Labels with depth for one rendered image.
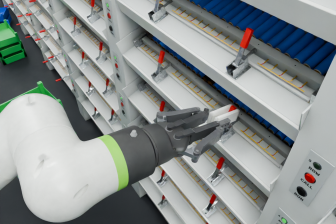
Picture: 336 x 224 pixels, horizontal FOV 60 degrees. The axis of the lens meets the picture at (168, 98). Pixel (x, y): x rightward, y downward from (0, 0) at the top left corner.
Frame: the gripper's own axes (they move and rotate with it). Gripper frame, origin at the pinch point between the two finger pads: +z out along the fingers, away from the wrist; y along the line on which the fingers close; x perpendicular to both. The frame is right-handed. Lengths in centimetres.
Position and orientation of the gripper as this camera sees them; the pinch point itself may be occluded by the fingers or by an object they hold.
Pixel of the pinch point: (222, 116)
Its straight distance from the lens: 63.9
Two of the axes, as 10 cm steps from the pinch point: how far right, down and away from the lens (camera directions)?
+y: 5.9, 5.5, -5.9
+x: 1.6, -8.0, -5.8
